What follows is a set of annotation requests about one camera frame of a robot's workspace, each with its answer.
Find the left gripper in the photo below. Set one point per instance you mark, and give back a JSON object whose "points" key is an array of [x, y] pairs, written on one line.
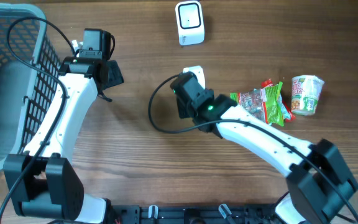
{"points": [[115, 74]]}

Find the red snack bar wrapper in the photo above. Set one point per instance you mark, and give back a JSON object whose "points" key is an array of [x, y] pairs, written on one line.
{"points": [[268, 83]]}

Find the green gummy candy bag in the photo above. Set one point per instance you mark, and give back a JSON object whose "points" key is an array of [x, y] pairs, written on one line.
{"points": [[262, 103]]}

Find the instant noodle cup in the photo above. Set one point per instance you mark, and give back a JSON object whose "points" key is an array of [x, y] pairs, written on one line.
{"points": [[305, 93]]}

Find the light teal snack packet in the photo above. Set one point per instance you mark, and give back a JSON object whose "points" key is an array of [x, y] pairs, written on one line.
{"points": [[286, 114]]}

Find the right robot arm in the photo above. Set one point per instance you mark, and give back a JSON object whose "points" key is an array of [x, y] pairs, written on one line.
{"points": [[319, 181]]}

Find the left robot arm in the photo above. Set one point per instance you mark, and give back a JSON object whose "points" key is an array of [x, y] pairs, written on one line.
{"points": [[41, 180]]}

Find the white barcode scanner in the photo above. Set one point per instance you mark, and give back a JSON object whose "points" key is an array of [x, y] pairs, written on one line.
{"points": [[190, 23]]}

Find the grey plastic shopping basket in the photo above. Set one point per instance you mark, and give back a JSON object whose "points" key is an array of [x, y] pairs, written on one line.
{"points": [[25, 94]]}

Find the black mounting rail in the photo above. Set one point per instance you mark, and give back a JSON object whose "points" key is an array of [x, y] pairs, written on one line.
{"points": [[222, 214]]}

